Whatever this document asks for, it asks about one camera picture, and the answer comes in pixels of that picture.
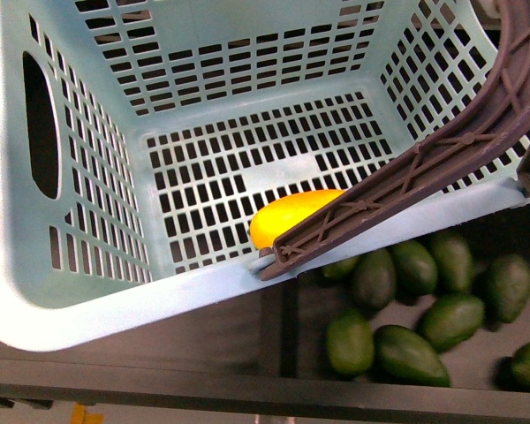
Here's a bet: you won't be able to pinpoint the yellow mango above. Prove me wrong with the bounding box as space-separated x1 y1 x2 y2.
249 189 345 249

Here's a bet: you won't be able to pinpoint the light blue plastic basket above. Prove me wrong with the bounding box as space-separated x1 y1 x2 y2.
0 1 530 352

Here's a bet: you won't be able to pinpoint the brown basket handle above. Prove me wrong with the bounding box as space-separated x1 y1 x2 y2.
259 1 530 280

